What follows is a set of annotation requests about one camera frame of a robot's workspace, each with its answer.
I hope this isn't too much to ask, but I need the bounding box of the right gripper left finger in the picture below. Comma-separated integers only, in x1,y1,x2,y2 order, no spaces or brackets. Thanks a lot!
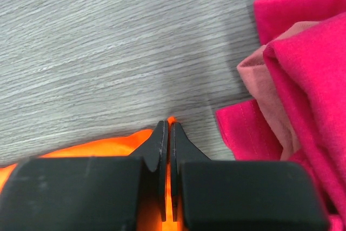
0,120,169,231

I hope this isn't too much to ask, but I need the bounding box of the folded magenta t shirt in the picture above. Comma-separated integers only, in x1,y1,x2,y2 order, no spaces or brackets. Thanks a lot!
216,0,345,230

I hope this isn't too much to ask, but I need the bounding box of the folded salmon pink t shirt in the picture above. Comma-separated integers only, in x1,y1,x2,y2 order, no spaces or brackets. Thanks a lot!
236,21,322,161

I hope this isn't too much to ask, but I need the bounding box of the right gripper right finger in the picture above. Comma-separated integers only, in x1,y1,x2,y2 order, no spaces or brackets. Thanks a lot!
170,123,329,230

